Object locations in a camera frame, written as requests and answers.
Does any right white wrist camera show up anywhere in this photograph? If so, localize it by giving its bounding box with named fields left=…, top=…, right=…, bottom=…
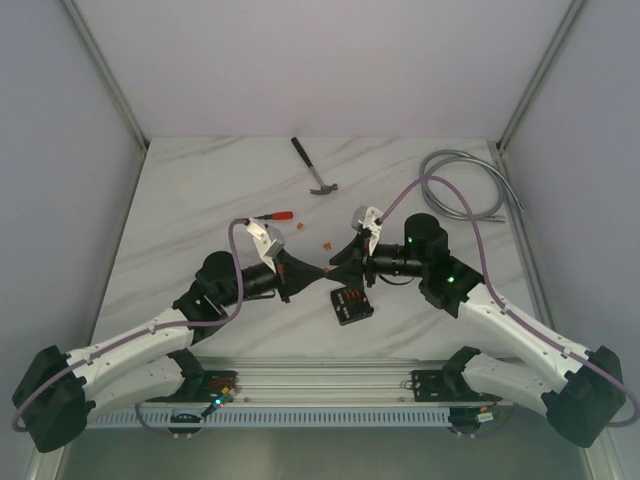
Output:
left=351, top=205, right=384, bottom=253

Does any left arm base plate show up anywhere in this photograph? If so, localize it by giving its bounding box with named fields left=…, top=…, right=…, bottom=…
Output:
left=162, top=370, right=237, bottom=403

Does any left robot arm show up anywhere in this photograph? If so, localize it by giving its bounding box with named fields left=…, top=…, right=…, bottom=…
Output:
left=12, top=251, right=324, bottom=453

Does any slotted grey cable duct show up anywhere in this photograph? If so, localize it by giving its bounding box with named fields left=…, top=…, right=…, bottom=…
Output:
left=89, top=405, right=480, bottom=429

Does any black fuse box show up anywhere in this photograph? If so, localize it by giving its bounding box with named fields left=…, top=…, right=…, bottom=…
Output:
left=330, top=287, right=374, bottom=326

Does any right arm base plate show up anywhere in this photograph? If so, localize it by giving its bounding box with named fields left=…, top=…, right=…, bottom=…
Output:
left=410, top=370, right=501, bottom=402

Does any red handled screwdriver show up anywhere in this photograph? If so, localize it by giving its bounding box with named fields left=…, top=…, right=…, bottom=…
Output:
left=257, top=211, right=294, bottom=221

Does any aluminium front rail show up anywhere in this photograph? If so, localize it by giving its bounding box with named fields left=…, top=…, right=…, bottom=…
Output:
left=79, top=357, right=597, bottom=405

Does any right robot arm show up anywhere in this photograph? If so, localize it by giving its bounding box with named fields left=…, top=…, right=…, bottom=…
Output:
left=327, top=206, right=625, bottom=448

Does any coiled grey metal hose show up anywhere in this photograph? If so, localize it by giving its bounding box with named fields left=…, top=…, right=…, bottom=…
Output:
left=418, top=148, right=526, bottom=223

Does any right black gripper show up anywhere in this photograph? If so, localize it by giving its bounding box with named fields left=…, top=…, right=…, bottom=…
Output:
left=325, top=231, right=427, bottom=291

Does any claw hammer black handle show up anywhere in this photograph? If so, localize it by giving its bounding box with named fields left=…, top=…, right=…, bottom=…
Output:
left=290, top=137, right=338, bottom=196

